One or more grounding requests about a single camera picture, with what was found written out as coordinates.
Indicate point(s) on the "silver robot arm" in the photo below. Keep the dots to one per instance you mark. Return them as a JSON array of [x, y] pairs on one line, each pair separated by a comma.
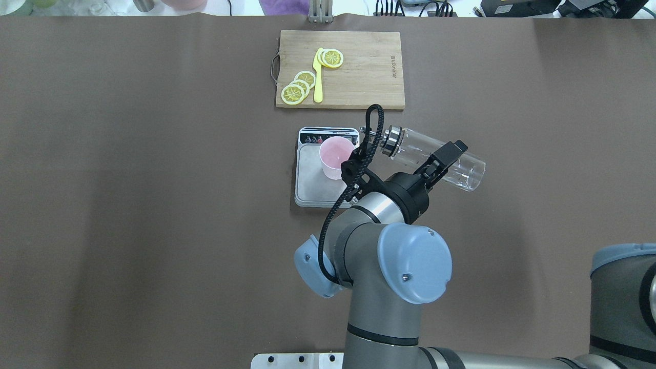
[[394, 267]]

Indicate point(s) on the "pink plastic cup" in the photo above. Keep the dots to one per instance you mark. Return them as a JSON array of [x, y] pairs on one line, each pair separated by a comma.
[[332, 153]]

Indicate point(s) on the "lemon slice near blade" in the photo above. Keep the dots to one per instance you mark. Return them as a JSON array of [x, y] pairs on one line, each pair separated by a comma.
[[331, 58]]

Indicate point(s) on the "lemon slice two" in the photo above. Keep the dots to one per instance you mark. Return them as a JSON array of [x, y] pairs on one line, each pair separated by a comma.
[[304, 87]]

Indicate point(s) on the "silver digital kitchen scale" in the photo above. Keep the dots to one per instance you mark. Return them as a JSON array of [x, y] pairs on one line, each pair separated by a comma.
[[313, 189]]

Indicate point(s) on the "clear glass sauce bottle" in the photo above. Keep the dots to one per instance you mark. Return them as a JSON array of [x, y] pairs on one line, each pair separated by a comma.
[[415, 150]]

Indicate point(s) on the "aluminium frame post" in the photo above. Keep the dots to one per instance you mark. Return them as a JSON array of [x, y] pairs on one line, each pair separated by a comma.
[[321, 11]]

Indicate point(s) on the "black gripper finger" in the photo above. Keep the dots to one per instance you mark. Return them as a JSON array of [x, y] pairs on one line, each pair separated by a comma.
[[438, 163]]

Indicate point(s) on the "lemon slice three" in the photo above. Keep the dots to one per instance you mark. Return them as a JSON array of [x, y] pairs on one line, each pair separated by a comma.
[[291, 95]]

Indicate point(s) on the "purple cloth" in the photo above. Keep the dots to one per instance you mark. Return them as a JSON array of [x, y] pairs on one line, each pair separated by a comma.
[[284, 7]]

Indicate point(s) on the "bamboo cutting board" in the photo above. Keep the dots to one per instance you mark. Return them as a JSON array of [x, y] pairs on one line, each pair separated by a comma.
[[372, 72]]

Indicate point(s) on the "yellow plastic knife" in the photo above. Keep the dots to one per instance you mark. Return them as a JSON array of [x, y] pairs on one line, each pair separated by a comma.
[[317, 66]]

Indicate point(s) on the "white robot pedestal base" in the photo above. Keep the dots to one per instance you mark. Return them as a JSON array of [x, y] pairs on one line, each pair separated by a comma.
[[298, 360]]

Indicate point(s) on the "pink bowl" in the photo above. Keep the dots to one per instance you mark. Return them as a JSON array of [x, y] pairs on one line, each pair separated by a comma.
[[185, 5]]

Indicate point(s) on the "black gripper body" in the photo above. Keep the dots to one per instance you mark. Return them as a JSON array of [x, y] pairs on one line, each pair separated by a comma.
[[410, 193]]

